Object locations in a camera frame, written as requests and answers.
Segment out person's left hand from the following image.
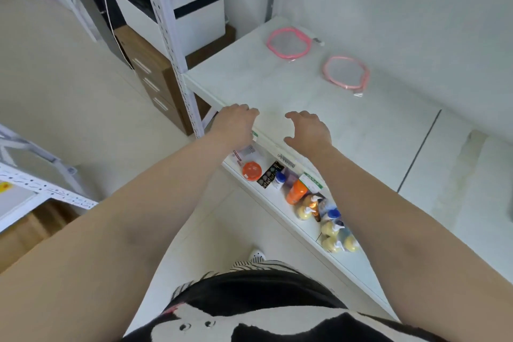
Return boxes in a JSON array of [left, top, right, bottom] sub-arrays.
[[208, 104, 260, 151]]

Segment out person's right hand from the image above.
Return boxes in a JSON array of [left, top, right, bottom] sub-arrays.
[[284, 110, 334, 159]]

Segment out person's left forearm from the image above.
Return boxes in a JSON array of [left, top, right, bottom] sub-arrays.
[[0, 129, 245, 342]]

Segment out person's right forearm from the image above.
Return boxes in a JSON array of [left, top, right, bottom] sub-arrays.
[[301, 145, 513, 342]]

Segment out white shelf price label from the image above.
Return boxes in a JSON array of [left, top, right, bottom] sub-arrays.
[[276, 149, 306, 169]]

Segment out black patterned packet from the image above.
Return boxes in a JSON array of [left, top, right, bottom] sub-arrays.
[[256, 160, 285, 190]]

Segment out clear packet with red label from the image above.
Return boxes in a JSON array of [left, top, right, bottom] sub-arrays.
[[230, 144, 257, 165]]

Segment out white metal shelving rack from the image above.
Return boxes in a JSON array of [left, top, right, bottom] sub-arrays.
[[135, 0, 513, 320]]

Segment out green white card packet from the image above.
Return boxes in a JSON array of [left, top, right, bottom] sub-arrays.
[[298, 171, 326, 195]]

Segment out orange bottle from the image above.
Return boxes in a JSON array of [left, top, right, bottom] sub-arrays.
[[285, 178, 309, 205]]

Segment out yellow bottle with brown label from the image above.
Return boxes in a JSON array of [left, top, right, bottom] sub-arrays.
[[294, 193, 325, 221]]

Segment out brown wooden drawer cabinet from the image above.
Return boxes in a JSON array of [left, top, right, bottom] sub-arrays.
[[114, 24, 237, 137]]

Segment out striped trousers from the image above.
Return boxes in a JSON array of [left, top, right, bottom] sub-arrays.
[[229, 259, 299, 274]]

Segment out black white printed shirt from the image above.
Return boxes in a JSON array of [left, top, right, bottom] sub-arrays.
[[120, 267, 447, 342]]

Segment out white perforated metal rack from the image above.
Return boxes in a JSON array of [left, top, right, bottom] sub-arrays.
[[0, 123, 99, 235]]

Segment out pink coiled cable in bag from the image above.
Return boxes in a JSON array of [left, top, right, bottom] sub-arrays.
[[266, 26, 325, 61], [321, 56, 370, 98]]

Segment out white charging cable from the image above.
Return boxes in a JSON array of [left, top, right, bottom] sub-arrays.
[[100, 0, 135, 71]]

